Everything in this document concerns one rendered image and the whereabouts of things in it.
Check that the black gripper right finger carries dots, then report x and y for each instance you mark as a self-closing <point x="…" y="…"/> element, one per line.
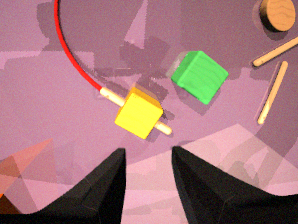
<point x="211" y="196"/>

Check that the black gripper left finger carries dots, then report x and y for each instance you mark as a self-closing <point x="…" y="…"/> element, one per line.
<point x="97" y="199"/>

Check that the orange wooden disc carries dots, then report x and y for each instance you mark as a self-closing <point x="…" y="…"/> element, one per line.
<point x="277" y="15"/>

